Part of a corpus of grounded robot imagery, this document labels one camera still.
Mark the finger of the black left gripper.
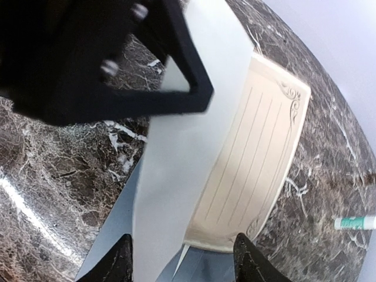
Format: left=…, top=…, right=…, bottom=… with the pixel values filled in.
left=1, top=0, right=213, bottom=126

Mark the white paper sheet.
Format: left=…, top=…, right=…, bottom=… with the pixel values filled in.
left=130, top=0, right=312, bottom=253

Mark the green white glue stick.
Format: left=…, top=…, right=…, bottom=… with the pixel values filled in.
left=334, top=216, right=375, bottom=230

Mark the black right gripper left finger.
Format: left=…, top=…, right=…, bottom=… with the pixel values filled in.
left=78, top=234, right=133, bottom=282

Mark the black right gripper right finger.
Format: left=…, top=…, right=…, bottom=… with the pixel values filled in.
left=233, top=233, right=291, bottom=282

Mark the white letter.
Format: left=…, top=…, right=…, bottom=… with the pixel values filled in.
left=172, top=244, right=190, bottom=278

